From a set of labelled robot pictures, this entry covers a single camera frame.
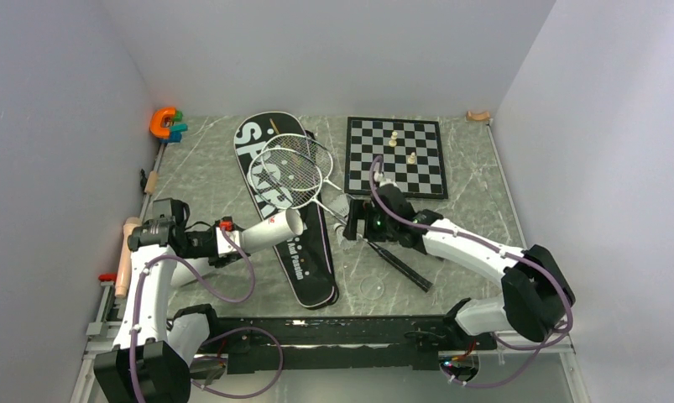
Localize white shuttlecock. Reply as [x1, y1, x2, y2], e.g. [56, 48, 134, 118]
[331, 194, 351, 218]
[332, 222, 345, 237]

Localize white shuttlecock tube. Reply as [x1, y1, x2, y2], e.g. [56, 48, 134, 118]
[242, 209, 304, 254]

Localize clear plastic tube lid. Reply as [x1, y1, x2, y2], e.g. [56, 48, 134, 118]
[358, 275, 384, 301]

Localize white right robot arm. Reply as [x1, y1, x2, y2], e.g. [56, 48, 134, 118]
[344, 184, 576, 348]

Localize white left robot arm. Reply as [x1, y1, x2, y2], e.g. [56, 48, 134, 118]
[93, 198, 249, 402]

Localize white badminton racket front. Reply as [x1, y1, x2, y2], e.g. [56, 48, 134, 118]
[247, 149, 433, 293]

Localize white badminton racket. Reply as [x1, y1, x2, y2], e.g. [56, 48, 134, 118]
[259, 133, 343, 192]
[247, 149, 433, 293]

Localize white badminton racket rear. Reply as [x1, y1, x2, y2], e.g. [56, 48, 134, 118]
[259, 133, 343, 192]

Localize black white chessboard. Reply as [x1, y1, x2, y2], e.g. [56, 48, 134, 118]
[344, 117, 448, 200]

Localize cream chess piece upper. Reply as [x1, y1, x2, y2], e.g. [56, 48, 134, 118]
[389, 131, 398, 148]

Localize small wooden block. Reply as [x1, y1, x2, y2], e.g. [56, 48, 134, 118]
[144, 170, 158, 195]

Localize black racket cover bag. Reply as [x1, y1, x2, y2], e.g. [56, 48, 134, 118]
[233, 112, 339, 310]

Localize teal blue toy blocks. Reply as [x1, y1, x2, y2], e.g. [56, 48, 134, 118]
[161, 110, 188, 144]

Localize beige wooden rolling pin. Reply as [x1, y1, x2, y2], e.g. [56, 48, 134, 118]
[115, 217, 141, 299]

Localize orange C-shaped toy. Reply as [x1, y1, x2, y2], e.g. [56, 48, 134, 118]
[149, 107, 177, 139]

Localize wooden arch block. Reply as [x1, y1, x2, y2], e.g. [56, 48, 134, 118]
[466, 111, 491, 123]

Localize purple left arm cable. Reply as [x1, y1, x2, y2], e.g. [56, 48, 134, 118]
[126, 225, 285, 403]

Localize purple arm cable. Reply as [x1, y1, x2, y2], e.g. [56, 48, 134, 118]
[126, 225, 285, 403]
[368, 155, 576, 389]

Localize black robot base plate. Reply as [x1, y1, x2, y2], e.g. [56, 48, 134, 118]
[199, 315, 496, 374]

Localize red clamp handle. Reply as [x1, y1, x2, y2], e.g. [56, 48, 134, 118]
[98, 273, 117, 282]

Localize metal table edge rail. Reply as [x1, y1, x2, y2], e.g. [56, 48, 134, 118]
[70, 144, 165, 402]

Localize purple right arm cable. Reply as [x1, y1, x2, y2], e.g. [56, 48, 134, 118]
[368, 155, 576, 389]

